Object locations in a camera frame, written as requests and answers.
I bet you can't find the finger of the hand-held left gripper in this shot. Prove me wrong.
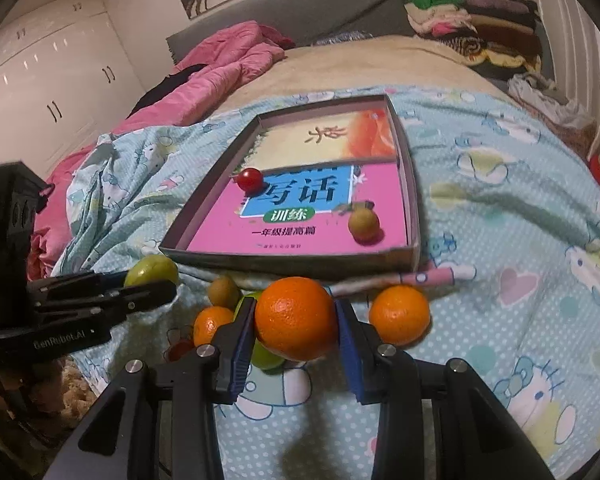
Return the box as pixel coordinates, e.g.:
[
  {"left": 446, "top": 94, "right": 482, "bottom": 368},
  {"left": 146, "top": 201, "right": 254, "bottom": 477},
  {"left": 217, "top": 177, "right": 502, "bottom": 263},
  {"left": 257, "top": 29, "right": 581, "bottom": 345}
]
[
  {"left": 30, "top": 280, "right": 178, "bottom": 331},
  {"left": 26, "top": 271, "right": 131, "bottom": 306}
]

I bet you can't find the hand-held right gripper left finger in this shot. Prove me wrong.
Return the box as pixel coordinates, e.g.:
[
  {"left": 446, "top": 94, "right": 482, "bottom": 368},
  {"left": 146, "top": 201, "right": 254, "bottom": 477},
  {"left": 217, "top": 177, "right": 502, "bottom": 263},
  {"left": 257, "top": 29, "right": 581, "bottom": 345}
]
[{"left": 42, "top": 297, "right": 258, "bottom": 480}]

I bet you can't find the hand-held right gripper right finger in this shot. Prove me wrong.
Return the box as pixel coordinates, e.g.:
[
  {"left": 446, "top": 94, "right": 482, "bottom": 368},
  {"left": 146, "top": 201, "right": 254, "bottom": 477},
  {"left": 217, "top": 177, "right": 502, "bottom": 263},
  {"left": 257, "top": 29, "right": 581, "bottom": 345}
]
[{"left": 334, "top": 299, "right": 556, "bottom": 480}]

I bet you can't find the green jujube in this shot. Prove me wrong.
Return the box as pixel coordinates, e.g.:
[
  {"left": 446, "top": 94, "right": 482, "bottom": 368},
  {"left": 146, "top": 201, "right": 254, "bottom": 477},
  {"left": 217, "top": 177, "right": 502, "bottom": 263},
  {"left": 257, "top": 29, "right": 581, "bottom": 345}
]
[{"left": 234, "top": 291, "right": 290, "bottom": 372}]

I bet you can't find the green apple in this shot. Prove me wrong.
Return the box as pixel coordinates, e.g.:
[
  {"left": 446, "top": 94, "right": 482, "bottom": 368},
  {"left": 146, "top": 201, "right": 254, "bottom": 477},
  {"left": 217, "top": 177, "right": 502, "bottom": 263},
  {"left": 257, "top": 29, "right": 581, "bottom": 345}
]
[{"left": 124, "top": 255, "right": 180, "bottom": 291}]

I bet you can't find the small orange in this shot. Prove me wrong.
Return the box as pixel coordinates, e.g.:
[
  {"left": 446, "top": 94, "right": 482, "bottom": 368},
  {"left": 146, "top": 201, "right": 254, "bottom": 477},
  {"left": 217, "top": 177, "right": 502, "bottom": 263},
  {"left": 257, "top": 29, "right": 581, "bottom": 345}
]
[
  {"left": 368, "top": 284, "right": 431, "bottom": 347},
  {"left": 193, "top": 306, "right": 236, "bottom": 348}
]

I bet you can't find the red cherry tomato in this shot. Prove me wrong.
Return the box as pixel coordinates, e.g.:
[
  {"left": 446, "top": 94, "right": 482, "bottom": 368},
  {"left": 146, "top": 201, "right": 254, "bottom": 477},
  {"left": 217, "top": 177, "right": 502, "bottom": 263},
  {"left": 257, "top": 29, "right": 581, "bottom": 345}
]
[
  {"left": 237, "top": 167, "right": 265, "bottom": 193},
  {"left": 165, "top": 339, "right": 197, "bottom": 363}
]

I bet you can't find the large orange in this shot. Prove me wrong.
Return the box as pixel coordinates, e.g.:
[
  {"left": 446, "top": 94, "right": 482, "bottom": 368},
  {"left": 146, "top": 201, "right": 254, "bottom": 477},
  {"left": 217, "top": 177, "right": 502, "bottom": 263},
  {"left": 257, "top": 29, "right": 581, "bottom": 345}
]
[{"left": 254, "top": 276, "right": 339, "bottom": 362}]

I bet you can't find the shallow grey cardboard box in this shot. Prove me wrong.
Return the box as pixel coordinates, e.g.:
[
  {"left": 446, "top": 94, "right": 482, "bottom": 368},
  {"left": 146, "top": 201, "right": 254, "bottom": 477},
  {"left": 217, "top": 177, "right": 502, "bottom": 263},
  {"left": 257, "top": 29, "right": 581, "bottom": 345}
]
[{"left": 158, "top": 94, "right": 422, "bottom": 277}]

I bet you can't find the brown round fruit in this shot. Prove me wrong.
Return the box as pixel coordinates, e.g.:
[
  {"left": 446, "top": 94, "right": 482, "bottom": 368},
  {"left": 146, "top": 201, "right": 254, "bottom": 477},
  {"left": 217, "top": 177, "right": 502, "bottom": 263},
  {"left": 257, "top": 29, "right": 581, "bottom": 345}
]
[
  {"left": 348, "top": 208, "right": 381, "bottom": 242},
  {"left": 207, "top": 275, "right": 241, "bottom": 309}
]

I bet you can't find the brown fuzzy cloth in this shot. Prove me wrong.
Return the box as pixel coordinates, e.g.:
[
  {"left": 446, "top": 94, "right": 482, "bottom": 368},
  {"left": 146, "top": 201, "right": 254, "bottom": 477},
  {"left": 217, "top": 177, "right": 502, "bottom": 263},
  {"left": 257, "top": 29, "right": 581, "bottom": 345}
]
[{"left": 60, "top": 364, "right": 103, "bottom": 418}]

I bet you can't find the pink striped pen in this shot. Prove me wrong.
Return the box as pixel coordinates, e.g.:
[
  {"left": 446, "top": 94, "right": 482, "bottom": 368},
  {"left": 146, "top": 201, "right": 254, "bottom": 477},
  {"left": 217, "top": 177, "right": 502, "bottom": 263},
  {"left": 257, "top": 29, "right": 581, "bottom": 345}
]
[{"left": 330, "top": 267, "right": 453, "bottom": 296}]

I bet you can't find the pink workbook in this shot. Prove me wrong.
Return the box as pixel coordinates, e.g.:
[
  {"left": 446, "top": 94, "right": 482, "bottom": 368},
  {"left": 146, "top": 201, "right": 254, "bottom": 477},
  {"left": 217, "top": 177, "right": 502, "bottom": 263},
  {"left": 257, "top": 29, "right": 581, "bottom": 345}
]
[{"left": 186, "top": 162, "right": 411, "bottom": 256}]

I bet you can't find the white wardrobe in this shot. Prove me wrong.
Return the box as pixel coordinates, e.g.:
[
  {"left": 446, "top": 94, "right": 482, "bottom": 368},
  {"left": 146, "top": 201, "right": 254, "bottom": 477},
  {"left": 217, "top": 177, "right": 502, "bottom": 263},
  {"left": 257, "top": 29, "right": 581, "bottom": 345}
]
[{"left": 0, "top": 0, "right": 146, "bottom": 176}]

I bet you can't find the blue cartoon printed blanket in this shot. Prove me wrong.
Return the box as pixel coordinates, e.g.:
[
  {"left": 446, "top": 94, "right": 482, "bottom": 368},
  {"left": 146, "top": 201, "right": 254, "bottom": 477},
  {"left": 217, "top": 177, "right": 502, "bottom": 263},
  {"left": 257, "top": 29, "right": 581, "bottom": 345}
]
[{"left": 65, "top": 85, "right": 600, "bottom": 480}]

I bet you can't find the black garment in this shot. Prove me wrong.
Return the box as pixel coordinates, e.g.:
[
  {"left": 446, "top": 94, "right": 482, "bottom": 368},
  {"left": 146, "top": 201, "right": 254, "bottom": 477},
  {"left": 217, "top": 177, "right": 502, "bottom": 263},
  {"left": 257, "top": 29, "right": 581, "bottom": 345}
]
[{"left": 130, "top": 62, "right": 208, "bottom": 113}]

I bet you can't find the pink quilt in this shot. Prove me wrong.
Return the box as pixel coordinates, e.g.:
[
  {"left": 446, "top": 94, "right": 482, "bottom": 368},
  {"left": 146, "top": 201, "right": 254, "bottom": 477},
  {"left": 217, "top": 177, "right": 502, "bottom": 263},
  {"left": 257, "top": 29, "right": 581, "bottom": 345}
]
[{"left": 27, "top": 20, "right": 288, "bottom": 281}]

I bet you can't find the beige blanket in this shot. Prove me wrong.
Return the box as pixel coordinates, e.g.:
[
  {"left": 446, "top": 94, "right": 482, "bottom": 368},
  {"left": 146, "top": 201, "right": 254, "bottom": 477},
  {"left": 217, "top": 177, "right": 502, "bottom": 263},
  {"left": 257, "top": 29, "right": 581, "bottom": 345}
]
[{"left": 220, "top": 35, "right": 516, "bottom": 116}]

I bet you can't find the white crumpled cloth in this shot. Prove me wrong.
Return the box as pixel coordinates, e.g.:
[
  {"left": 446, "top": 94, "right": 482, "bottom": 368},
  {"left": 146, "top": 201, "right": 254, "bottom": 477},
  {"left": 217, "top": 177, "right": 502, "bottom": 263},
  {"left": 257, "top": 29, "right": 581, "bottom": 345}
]
[{"left": 509, "top": 72, "right": 596, "bottom": 131}]

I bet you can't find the grey headboard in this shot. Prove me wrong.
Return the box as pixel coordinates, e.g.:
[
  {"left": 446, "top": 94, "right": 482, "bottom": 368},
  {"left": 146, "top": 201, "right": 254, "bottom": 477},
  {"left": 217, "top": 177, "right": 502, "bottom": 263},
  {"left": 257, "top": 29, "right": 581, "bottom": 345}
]
[{"left": 166, "top": 0, "right": 416, "bottom": 63}]

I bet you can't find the pile of folded clothes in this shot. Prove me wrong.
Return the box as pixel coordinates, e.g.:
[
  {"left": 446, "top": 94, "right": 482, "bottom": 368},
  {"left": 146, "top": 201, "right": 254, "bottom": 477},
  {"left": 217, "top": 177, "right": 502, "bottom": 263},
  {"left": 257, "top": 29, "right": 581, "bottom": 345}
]
[{"left": 404, "top": 0, "right": 556, "bottom": 81}]

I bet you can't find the cream curtain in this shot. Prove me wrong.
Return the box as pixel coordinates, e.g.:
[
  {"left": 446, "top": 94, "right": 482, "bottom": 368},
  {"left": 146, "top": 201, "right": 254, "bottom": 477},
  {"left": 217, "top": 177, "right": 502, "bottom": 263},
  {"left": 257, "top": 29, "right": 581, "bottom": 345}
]
[{"left": 527, "top": 0, "right": 600, "bottom": 161}]

